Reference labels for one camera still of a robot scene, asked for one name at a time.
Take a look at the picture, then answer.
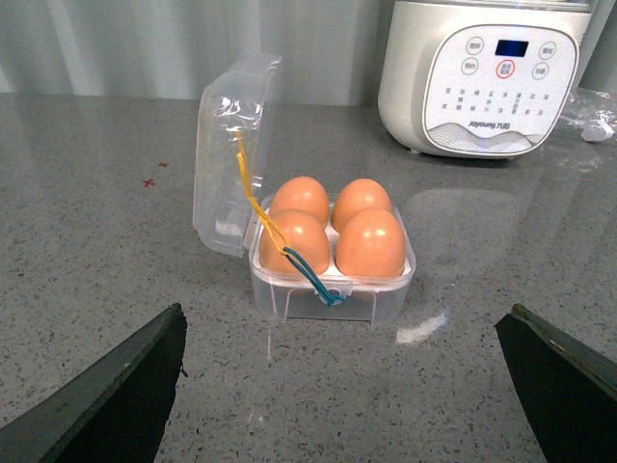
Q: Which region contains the clear plastic egg box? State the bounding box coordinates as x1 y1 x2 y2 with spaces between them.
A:
193 53 416 325

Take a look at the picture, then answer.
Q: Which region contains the white Joyoung blender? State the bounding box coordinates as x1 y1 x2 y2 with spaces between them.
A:
378 1 596 159

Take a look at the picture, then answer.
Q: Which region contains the blue rubber band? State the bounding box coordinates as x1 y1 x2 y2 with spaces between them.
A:
282 246 346 307

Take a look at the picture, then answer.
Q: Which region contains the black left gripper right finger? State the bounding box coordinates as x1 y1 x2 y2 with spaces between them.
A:
495 304 616 462

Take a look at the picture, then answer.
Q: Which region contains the clear plastic bag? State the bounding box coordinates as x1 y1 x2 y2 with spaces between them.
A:
559 87 616 145

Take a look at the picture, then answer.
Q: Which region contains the brown egg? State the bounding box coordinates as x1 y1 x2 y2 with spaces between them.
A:
258 209 330 274
332 178 392 232
335 208 406 278
269 177 330 228

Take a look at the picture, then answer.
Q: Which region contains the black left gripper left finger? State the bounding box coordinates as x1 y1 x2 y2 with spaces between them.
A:
1 303 187 462

